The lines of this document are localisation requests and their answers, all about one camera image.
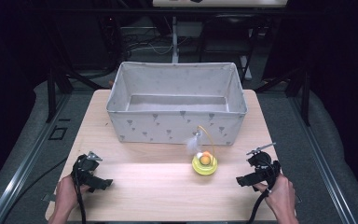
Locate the black tape square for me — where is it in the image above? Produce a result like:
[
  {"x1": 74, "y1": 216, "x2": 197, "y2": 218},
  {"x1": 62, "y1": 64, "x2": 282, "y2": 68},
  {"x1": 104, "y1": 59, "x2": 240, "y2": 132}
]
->
[{"x1": 48, "y1": 125, "x2": 68, "y2": 141}]

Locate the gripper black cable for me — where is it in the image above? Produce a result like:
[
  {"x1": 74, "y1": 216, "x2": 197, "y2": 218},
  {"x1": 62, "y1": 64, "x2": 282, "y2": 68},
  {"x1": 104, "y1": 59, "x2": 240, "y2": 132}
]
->
[
  {"x1": 247, "y1": 161, "x2": 282, "y2": 224},
  {"x1": 72, "y1": 160, "x2": 88, "y2": 224}
]

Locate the bundle of floor cables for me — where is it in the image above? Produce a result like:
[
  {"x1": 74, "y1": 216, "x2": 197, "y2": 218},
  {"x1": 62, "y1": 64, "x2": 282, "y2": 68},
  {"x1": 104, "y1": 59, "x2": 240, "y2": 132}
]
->
[{"x1": 120, "y1": 32, "x2": 174, "y2": 56}]

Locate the white desk leg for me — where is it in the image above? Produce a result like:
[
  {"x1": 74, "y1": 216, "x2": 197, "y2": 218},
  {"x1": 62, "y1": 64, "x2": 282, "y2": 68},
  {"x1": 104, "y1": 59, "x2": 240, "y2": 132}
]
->
[{"x1": 171, "y1": 15, "x2": 181, "y2": 64}]

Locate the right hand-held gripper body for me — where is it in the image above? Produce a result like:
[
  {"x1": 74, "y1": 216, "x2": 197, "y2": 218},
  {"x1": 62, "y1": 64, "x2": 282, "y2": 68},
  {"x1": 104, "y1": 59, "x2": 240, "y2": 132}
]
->
[{"x1": 246, "y1": 142, "x2": 282, "y2": 189}]

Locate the black chair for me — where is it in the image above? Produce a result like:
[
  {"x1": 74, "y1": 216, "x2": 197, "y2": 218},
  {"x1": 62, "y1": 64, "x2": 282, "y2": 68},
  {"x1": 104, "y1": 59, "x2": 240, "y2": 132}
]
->
[{"x1": 198, "y1": 13, "x2": 257, "y2": 85}]

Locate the yellow cat toy with feather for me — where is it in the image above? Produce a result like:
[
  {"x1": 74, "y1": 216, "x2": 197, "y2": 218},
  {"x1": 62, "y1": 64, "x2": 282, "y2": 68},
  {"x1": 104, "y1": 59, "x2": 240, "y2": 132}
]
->
[{"x1": 185, "y1": 124, "x2": 219, "y2": 176}]

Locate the black metal stand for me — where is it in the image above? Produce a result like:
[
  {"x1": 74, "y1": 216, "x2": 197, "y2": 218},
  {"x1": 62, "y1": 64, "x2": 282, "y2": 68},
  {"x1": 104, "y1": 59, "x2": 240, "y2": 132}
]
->
[{"x1": 46, "y1": 66, "x2": 75, "y2": 124}]

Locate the grey fabric storage box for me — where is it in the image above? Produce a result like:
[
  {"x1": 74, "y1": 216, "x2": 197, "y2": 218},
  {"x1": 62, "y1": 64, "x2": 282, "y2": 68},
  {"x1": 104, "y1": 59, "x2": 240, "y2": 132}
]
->
[{"x1": 106, "y1": 61, "x2": 249, "y2": 147}]

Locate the black floor cable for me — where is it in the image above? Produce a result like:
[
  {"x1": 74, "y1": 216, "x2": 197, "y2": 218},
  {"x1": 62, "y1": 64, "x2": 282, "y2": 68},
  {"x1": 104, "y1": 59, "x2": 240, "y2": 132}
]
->
[{"x1": 7, "y1": 157, "x2": 69, "y2": 216}]

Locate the metal floor rail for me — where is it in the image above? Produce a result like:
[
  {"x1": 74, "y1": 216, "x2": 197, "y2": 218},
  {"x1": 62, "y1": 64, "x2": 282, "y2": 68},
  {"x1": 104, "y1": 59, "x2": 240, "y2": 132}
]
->
[
  {"x1": 287, "y1": 92, "x2": 358, "y2": 224},
  {"x1": 0, "y1": 92, "x2": 73, "y2": 224}
]

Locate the person's right hand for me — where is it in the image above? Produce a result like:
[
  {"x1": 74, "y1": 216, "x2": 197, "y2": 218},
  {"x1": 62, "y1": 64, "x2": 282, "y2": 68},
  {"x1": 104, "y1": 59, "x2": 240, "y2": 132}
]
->
[{"x1": 253, "y1": 173, "x2": 296, "y2": 217}]

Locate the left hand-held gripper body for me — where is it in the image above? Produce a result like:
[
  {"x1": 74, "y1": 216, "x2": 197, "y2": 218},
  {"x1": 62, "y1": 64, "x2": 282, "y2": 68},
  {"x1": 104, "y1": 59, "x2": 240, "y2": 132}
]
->
[{"x1": 71, "y1": 150, "x2": 103, "y2": 189}]

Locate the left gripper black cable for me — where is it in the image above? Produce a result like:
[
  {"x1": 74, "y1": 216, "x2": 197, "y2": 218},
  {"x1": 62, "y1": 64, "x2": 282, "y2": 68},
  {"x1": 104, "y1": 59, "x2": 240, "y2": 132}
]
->
[{"x1": 72, "y1": 160, "x2": 88, "y2": 224}]

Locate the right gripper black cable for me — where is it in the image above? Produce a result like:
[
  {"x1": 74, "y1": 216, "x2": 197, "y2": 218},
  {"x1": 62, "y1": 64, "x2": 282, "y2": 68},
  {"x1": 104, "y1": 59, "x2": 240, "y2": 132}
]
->
[{"x1": 247, "y1": 161, "x2": 282, "y2": 224}]

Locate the person's left hand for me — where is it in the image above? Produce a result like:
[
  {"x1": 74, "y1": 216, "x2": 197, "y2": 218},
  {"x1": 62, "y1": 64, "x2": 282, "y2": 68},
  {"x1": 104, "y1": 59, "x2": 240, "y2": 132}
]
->
[{"x1": 54, "y1": 174, "x2": 90, "y2": 210}]

